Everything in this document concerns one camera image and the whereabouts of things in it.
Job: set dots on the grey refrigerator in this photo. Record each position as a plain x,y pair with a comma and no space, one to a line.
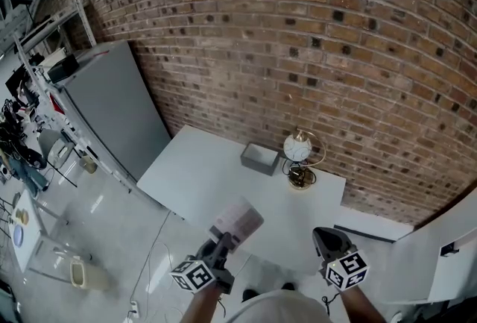
112,109

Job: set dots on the person's right forearm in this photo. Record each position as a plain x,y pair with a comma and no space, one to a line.
361,304

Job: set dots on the person's shoe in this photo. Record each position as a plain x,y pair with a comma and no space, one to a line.
249,295
288,286

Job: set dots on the red sticker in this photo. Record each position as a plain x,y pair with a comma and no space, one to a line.
56,104

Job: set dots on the black box on refrigerator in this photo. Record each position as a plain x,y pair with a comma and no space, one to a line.
63,68

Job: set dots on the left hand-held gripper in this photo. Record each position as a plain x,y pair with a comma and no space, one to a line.
194,275

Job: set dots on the small black device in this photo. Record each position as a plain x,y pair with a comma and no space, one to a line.
447,250

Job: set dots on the white metal shelf rack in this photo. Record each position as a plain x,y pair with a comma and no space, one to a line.
26,60

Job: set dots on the tall white cabinet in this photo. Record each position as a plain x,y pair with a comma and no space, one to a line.
421,265

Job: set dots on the white desk with drawers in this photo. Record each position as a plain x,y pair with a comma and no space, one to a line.
201,172

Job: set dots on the beige trash bin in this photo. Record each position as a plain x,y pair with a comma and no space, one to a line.
91,276

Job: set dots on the person's grey shirt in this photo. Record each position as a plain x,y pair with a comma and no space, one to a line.
279,308

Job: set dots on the globe table lamp brass arc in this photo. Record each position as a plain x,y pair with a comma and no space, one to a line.
297,146

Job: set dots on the blue plate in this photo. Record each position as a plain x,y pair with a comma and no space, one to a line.
18,236

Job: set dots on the small white table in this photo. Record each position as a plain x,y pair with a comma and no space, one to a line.
31,239

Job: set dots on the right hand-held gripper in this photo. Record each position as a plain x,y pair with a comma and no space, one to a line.
348,269

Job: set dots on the person's left forearm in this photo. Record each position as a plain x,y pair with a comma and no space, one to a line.
199,306

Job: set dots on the yellow cup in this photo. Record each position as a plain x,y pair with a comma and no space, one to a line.
21,217

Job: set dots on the small beige bin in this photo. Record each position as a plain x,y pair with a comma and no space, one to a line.
88,165

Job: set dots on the white power strip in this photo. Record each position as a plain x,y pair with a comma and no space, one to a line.
134,309

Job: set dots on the black open box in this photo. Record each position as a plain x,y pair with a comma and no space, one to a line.
260,159

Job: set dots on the person's right shoe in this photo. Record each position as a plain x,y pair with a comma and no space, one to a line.
288,286

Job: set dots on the person's left shoe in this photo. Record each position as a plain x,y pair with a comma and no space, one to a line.
249,295

